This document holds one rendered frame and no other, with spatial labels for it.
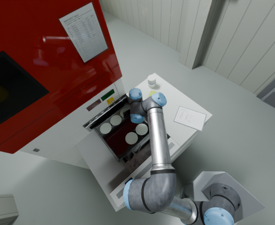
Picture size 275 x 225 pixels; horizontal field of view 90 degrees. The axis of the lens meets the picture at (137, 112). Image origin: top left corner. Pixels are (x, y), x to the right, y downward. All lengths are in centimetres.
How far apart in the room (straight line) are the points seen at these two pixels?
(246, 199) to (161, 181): 62
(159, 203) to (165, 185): 6
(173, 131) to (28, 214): 211
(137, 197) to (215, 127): 181
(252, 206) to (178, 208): 43
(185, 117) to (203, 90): 148
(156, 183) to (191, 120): 66
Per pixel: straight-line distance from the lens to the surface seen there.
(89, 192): 212
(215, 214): 88
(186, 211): 87
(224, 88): 268
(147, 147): 109
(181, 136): 104
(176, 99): 118
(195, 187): 115
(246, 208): 109
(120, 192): 101
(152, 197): 56
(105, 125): 121
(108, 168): 118
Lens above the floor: 194
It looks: 61 degrees down
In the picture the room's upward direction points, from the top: 15 degrees counter-clockwise
